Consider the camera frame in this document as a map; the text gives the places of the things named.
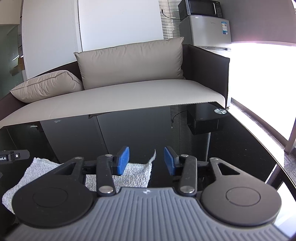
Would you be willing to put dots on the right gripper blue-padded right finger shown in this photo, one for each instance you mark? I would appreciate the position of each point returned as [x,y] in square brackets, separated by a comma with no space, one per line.
[184,167]

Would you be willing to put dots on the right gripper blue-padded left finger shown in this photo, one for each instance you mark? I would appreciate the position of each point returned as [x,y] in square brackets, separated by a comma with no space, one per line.
[107,166]

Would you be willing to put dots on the grey knitted towel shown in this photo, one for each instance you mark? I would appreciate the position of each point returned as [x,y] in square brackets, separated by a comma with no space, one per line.
[135,175]

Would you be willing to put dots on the black box with disc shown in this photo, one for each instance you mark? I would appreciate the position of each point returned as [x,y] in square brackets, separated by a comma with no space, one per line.
[206,117]

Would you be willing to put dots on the dark brown sofa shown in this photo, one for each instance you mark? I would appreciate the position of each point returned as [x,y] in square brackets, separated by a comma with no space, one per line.
[206,78]

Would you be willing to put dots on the small beige side cushion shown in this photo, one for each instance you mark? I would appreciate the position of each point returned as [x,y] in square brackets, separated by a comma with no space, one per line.
[48,85]

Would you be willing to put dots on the large beige back cushion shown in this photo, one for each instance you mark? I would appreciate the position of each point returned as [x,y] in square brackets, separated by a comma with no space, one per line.
[153,60]

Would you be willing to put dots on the silver mini fridge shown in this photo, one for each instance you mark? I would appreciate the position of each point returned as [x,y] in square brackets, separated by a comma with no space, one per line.
[206,32]

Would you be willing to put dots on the black microwave oven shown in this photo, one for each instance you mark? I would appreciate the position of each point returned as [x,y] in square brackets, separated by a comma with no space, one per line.
[199,7]

